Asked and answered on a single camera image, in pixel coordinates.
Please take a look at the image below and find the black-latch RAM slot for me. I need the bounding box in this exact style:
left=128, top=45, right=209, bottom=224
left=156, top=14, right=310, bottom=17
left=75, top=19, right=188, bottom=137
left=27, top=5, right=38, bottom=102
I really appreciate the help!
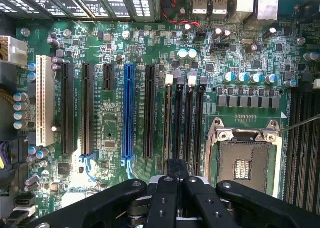
left=174, top=71, right=185, bottom=161
left=195, top=76, right=207, bottom=176

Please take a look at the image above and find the white-latch RAM slot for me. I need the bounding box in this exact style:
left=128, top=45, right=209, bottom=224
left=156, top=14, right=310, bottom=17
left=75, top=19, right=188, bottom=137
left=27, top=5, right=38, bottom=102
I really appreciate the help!
left=305, top=78, right=320, bottom=213
left=162, top=74, right=174, bottom=175
left=185, top=74, right=197, bottom=175

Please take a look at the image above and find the long black expansion slot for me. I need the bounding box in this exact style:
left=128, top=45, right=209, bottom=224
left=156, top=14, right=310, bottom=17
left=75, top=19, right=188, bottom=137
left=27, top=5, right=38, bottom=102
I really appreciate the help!
left=79, top=62, right=97, bottom=183
left=60, top=62, right=75, bottom=156
left=143, top=64, right=156, bottom=159

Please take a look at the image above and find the black RAM slot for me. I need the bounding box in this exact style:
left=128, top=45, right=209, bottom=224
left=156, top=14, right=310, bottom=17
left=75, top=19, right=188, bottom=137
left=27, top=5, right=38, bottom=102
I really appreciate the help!
left=294, top=92, right=310, bottom=209
left=284, top=90, right=300, bottom=204

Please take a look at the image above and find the blue expansion slot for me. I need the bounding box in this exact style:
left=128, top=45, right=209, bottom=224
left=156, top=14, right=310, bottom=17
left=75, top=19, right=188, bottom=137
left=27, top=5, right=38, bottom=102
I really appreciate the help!
left=121, top=64, right=136, bottom=179

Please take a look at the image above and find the short black expansion slot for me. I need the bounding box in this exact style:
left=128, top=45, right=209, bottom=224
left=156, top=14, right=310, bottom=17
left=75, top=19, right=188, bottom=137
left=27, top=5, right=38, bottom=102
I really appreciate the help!
left=102, top=63, right=115, bottom=91

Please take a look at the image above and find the white PCI expansion slot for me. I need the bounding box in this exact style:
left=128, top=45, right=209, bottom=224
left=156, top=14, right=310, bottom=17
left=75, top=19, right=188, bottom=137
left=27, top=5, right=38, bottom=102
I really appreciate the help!
left=35, top=55, right=55, bottom=147

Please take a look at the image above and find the metal CPU socket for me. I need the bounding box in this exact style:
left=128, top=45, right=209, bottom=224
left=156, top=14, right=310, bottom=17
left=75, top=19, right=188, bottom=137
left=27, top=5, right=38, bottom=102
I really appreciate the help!
left=205, top=117, right=284, bottom=198

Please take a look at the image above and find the green PC motherboard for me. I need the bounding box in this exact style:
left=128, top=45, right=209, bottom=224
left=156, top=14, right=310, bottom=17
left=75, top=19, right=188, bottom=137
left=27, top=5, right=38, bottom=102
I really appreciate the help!
left=15, top=0, right=320, bottom=220

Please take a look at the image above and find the metal locking lever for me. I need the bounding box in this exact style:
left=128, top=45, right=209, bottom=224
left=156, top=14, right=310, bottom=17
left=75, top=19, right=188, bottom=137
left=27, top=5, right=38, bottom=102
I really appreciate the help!
left=259, top=114, right=320, bottom=139

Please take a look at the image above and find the metal USB port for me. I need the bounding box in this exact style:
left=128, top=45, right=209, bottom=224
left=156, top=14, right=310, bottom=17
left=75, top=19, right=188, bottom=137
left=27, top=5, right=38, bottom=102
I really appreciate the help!
left=191, top=0, right=209, bottom=15
left=211, top=0, right=229, bottom=15

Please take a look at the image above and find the metal rear port block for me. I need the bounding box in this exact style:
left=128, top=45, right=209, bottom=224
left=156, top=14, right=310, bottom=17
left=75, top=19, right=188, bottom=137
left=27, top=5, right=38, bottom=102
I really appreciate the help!
left=234, top=0, right=256, bottom=20

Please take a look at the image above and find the metal ethernet port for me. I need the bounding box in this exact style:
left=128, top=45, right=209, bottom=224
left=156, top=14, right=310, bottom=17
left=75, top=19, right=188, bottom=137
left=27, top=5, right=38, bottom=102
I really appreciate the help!
left=257, top=0, right=280, bottom=21

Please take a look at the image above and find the white power connector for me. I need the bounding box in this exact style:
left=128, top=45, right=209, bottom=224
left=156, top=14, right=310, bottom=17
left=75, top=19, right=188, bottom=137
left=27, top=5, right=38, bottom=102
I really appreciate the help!
left=0, top=35, right=28, bottom=68

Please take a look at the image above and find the purple wire bundle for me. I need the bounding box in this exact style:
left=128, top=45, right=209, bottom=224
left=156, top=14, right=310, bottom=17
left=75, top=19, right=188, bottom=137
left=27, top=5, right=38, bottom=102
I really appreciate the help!
left=0, top=141, right=13, bottom=171

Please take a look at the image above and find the yellow wire bundle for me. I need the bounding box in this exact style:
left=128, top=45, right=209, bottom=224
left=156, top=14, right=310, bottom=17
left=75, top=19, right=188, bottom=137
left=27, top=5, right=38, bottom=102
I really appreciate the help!
left=0, top=88, right=16, bottom=106

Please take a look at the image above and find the red and black wire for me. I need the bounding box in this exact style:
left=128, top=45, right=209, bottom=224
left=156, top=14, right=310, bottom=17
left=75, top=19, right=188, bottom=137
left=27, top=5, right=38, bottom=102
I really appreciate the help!
left=159, top=0, right=206, bottom=38

